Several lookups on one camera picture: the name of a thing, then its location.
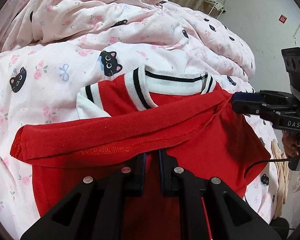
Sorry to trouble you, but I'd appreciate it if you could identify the red white basketball jersey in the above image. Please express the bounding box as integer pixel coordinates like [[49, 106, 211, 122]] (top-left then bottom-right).
[[10, 66, 270, 239]]

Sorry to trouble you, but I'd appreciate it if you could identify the red wall sticker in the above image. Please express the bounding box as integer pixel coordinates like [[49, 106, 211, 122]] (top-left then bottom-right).
[[278, 15, 287, 24]]

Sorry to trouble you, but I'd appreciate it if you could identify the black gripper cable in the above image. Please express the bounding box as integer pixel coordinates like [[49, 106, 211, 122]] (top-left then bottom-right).
[[243, 144, 300, 205]]

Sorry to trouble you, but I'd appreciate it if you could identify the person's hand holding gripper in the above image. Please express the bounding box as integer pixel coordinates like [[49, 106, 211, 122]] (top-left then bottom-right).
[[282, 131, 300, 157]]

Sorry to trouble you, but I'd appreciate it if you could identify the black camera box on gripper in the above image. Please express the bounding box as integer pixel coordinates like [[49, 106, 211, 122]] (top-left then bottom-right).
[[281, 47, 300, 101]]

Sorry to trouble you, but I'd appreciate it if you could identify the white folding drying rack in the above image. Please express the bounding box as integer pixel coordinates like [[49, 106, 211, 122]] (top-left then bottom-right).
[[203, 0, 226, 20]]

